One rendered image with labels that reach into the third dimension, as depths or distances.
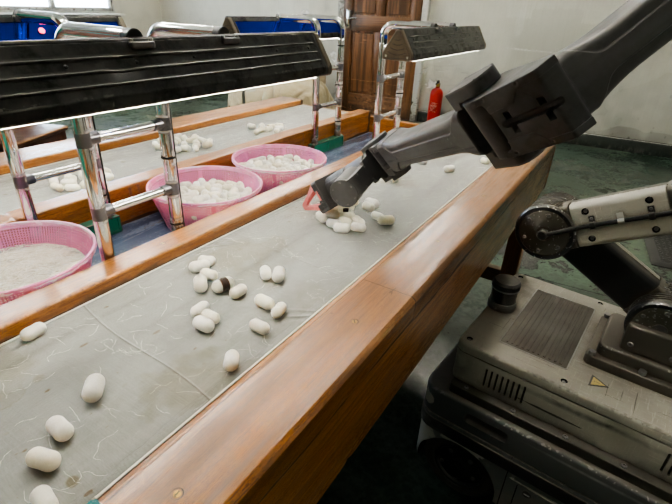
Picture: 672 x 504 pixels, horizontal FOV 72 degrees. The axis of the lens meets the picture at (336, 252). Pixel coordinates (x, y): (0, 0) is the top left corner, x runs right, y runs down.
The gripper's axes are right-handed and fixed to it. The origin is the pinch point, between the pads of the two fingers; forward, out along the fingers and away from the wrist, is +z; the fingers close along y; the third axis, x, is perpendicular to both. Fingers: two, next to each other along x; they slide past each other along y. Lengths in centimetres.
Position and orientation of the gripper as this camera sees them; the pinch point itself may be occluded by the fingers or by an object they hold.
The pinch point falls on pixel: (306, 205)
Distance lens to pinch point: 104.7
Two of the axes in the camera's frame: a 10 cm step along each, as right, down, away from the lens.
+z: -7.0, 3.4, 6.3
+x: 4.9, 8.7, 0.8
